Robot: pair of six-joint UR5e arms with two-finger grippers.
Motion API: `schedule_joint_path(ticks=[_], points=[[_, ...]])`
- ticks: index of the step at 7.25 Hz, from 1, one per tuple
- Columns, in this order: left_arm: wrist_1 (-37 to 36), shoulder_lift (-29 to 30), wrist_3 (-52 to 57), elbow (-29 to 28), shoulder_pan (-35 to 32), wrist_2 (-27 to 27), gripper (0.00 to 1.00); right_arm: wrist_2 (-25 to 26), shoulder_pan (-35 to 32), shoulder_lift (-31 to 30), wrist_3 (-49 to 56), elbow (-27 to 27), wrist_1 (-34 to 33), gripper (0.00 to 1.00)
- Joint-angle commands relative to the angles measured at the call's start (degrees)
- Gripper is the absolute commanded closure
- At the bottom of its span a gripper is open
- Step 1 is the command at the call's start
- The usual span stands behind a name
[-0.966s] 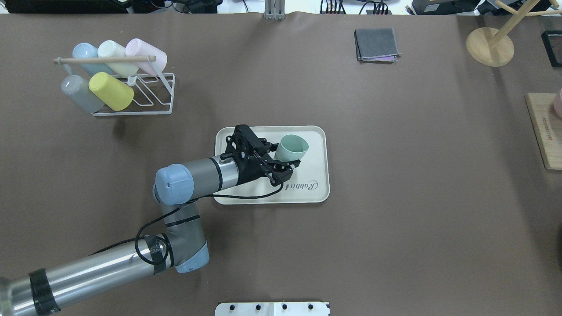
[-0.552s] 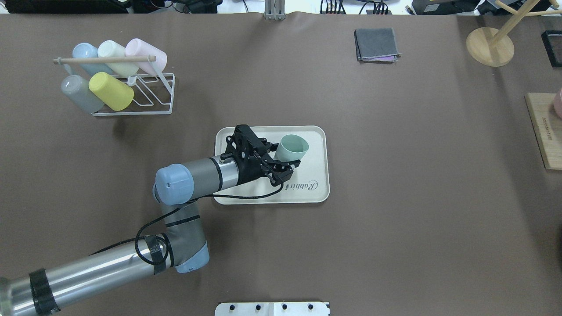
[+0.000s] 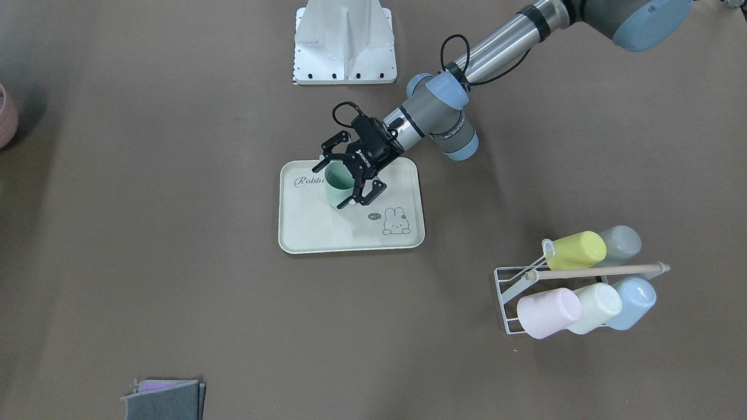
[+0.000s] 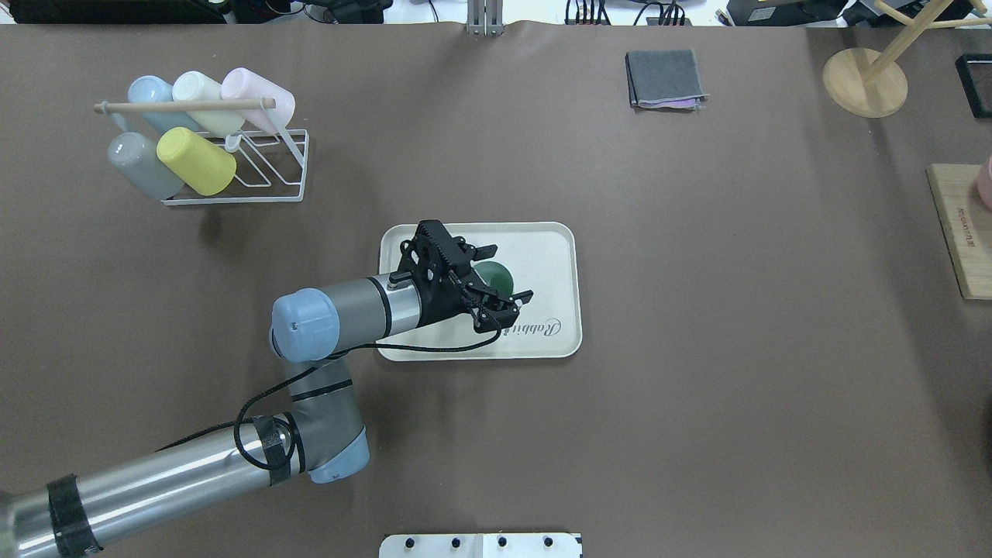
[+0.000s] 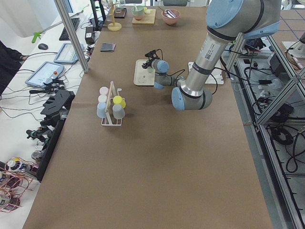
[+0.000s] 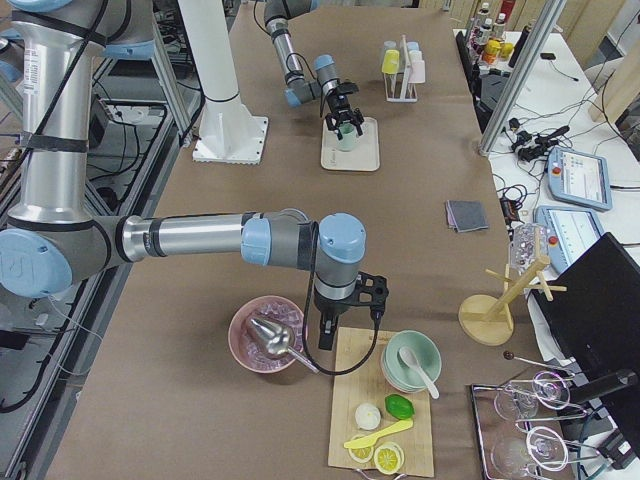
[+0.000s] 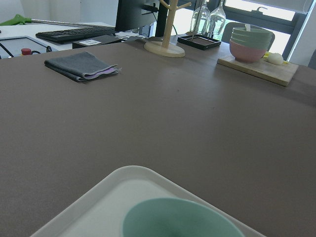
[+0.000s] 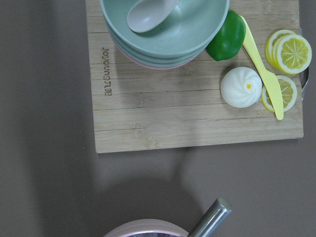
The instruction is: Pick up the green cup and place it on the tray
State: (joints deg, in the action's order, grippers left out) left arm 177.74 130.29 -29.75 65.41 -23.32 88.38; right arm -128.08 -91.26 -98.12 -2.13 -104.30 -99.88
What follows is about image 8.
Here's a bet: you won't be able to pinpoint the wooden cutting board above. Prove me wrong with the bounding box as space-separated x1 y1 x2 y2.
86 0 304 154

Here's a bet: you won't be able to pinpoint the green bowl stack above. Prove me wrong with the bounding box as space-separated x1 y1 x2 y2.
100 0 230 70

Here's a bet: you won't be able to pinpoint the white toy bun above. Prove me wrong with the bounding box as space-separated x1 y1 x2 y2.
220 67 262 108

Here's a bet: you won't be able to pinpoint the green toy pepper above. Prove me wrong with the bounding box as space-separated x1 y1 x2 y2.
205 10 246 61

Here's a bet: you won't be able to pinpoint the white plastic spoon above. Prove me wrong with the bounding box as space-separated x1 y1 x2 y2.
126 0 179 33

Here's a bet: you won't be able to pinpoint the steel ice scoop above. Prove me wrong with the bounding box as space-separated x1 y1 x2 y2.
188 197 232 237

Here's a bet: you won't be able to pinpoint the yellow plastic knife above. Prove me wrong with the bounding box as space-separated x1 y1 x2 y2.
239 15 284 120

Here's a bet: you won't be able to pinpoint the single toy lemon slice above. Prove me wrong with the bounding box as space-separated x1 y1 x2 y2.
261 75 297 112

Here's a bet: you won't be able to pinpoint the stacked toy lemon slices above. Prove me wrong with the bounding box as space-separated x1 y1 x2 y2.
265 29 312 74

